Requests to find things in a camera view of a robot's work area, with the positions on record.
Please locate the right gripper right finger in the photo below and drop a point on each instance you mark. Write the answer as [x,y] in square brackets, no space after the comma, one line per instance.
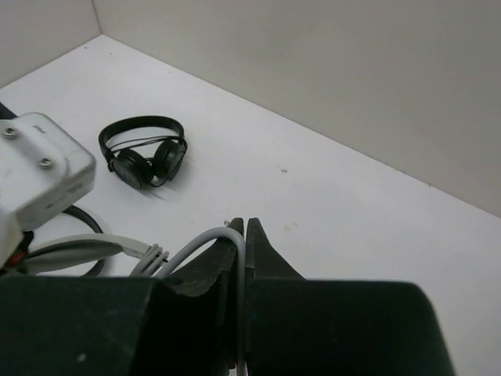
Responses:
[262,260]

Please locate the black headphones far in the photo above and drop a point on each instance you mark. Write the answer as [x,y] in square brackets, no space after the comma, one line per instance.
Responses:
[149,161]

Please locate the white grey headphones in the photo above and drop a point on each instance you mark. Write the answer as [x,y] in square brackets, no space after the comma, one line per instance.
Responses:
[78,249]

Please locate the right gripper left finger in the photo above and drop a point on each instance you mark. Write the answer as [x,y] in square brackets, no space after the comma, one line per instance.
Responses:
[208,278]

